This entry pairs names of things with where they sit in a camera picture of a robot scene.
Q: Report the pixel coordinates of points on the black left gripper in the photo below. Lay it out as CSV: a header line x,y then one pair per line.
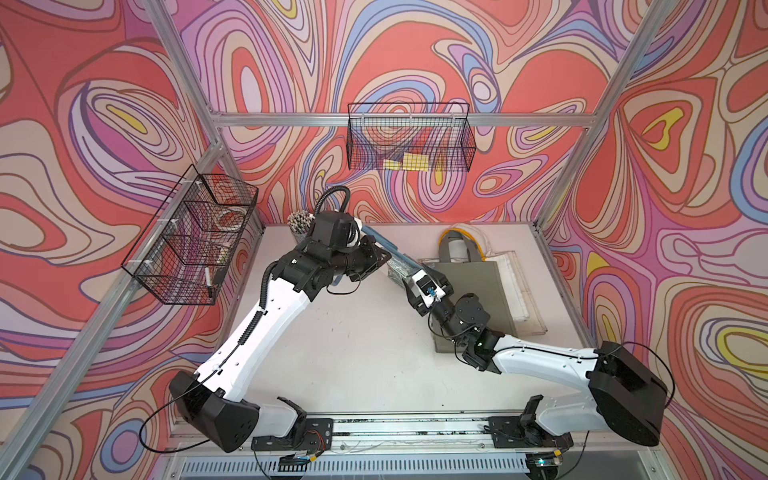
x,y
373,261

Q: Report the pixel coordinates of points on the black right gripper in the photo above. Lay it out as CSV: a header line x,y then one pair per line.
x,y
442,281

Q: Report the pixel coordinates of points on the cream bag with blue handles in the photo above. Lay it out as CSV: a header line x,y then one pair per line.
x,y
400,267

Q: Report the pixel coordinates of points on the green canvas bag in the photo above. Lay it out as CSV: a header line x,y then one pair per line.
x,y
478,294

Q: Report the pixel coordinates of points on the cream bag with yellow handles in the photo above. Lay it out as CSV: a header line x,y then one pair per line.
x,y
526,316

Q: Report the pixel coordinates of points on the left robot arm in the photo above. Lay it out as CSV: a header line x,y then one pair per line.
x,y
212,398

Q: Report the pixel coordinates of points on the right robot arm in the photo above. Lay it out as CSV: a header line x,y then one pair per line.
x,y
611,388

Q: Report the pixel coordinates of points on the clear cup of pencils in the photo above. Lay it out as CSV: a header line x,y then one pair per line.
x,y
300,222

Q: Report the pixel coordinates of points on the yellow sticky note pad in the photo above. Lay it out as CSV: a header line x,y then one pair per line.
x,y
416,162

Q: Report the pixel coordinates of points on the tape roll in basket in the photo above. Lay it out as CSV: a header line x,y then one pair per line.
x,y
229,218

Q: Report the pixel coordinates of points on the white marker in basket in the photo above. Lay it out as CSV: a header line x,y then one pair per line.
x,y
209,282

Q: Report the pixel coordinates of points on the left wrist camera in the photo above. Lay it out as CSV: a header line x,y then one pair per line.
x,y
334,229

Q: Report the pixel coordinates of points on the black wire basket, back wall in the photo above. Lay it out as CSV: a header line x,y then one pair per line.
x,y
379,133

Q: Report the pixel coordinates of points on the black wire basket, wall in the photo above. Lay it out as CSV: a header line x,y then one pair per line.
x,y
169,256
379,133

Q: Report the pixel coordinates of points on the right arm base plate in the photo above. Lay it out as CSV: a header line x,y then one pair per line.
x,y
509,432

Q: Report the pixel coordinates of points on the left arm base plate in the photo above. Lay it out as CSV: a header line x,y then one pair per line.
x,y
310,435

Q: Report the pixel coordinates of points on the black wire basket, left wall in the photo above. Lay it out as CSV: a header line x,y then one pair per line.
x,y
169,256

